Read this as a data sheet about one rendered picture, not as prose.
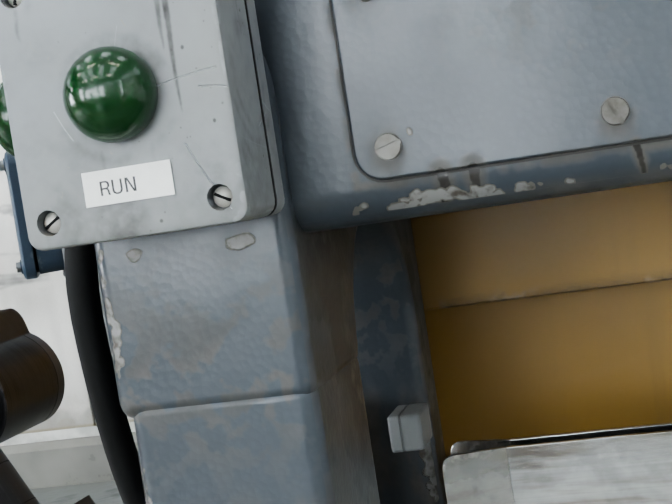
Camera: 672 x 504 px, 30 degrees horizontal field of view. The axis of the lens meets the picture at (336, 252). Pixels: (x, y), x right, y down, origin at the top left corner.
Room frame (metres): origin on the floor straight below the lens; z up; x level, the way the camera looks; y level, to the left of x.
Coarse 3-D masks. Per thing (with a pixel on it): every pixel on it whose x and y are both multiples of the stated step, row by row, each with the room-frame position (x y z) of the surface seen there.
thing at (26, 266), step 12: (12, 156) 0.88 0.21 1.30; (0, 168) 0.88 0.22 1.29; (12, 168) 0.88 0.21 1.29; (12, 180) 0.88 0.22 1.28; (12, 192) 0.88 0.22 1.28; (12, 204) 0.88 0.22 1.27; (24, 216) 0.88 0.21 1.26; (24, 228) 0.88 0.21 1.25; (24, 240) 0.88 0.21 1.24; (24, 252) 0.88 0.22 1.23; (36, 252) 0.88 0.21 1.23; (48, 252) 0.88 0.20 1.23; (60, 252) 0.89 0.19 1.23; (24, 264) 0.88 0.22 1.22; (36, 264) 0.88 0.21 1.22; (48, 264) 0.88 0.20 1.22; (60, 264) 0.89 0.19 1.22; (24, 276) 0.88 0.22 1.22; (36, 276) 0.88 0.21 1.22
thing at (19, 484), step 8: (0, 448) 0.64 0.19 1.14; (0, 456) 0.63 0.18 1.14; (0, 464) 0.63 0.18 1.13; (8, 464) 0.64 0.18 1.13; (0, 472) 0.62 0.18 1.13; (8, 472) 0.63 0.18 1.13; (16, 472) 0.64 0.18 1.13; (0, 480) 0.62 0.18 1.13; (8, 480) 0.63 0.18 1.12; (16, 480) 0.63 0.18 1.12; (0, 488) 0.62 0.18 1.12; (8, 488) 0.62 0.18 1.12; (16, 488) 0.63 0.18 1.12; (24, 488) 0.63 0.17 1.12; (0, 496) 0.62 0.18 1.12; (8, 496) 0.62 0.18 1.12; (16, 496) 0.62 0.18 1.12; (24, 496) 0.63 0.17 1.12; (32, 496) 0.63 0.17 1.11; (88, 496) 0.67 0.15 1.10
